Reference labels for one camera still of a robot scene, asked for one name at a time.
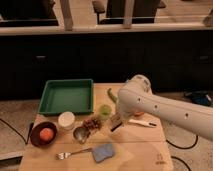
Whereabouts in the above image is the wooden felt eraser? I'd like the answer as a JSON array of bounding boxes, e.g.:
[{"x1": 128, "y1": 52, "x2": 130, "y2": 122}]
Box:
[{"x1": 110, "y1": 114, "x2": 123, "y2": 132}]

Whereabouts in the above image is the green plastic tray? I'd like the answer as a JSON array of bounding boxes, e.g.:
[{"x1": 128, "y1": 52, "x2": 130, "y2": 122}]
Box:
[{"x1": 38, "y1": 79, "x2": 93, "y2": 116}]

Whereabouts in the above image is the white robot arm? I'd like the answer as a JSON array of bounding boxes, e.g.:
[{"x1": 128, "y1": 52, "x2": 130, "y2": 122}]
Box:
[{"x1": 116, "y1": 75, "x2": 213, "y2": 141}]

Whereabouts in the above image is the orange bowl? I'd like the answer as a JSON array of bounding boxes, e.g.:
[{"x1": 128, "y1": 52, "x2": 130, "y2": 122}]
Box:
[{"x1": 133, "y1": 112, "x2": 145, "y2": 117}]

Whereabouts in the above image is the small green cup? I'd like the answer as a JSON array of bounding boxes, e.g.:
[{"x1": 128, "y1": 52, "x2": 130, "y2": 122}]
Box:
[{"x1": 99, "y1": 105, "x2": 112, "y2": 120}]

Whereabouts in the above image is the brown dried cluster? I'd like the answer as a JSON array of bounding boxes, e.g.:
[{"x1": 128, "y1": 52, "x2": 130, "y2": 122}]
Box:
[{"x1": 83, "y1": 117, "x2": 102, "y2": 132}]

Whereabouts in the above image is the wooden board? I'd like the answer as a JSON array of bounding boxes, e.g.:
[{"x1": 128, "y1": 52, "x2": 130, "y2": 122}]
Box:
[{"x1": 18, "y1": 82, "x2": 175, "y2": 171}]

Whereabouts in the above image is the blue sponge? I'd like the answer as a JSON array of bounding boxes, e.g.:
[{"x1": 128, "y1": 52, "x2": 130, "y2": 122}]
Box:
[{"x1": 92, "y1": 143, "x2": 115, "y2": 163}]

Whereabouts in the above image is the metal measuring cup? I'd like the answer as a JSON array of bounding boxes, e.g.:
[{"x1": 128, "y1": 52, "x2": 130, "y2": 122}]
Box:
[{"x1": 73, "y1": 126, "x2": 90, "y2": 144}]

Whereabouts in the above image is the white round container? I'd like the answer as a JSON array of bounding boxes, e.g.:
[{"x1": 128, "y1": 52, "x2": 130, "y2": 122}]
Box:
[{"x1": 58, "y1": 112, "x2": 75, "y2": 130}]

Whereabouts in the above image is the metal fork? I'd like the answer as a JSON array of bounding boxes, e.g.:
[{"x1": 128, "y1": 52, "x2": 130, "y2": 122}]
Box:
[{"x1": 56, "y1": 148, "x2": 92, "y2": 160}]

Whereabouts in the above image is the blue black device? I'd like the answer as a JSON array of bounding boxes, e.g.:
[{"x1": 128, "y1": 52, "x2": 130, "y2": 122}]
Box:
[{"x1": 184, "y1": 91, "x2": 212, "y2": 106}]

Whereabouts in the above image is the orange fruit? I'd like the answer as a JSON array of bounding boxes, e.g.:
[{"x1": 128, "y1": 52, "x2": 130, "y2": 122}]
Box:
[{"x1": 39, "y1": 128, "x2": 54, "y2": 141}]

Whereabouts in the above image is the dark red bowl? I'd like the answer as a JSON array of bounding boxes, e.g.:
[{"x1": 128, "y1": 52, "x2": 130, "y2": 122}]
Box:
[{"x1": 30, "y1": 122, "x2": 57, "y2": 147}]

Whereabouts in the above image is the black chair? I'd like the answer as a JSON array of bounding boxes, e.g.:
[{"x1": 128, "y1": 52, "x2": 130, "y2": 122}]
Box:
[{"x1": 92, "y1": 0, "x2": 166, "y2": 25}]

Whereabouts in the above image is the black cable right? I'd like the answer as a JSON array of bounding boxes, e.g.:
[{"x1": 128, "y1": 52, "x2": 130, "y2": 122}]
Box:
[{"x1": 165, "y1": 134, "x2": 200, "y2": 171}]

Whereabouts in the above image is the black cable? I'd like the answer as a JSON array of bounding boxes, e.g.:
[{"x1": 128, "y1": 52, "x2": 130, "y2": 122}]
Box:
[
  {"x1": 0, "y1": 118, "x2": 35, "y2": 146},
  {"x1": 165, "y1": 134, "x2": 200, "y2": 171}
]

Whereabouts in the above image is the black cable left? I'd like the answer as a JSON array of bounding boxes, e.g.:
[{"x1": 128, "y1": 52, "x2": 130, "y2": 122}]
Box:
[{"x1": 0, "y1": 118, "x2": 35, "y2": 146}]

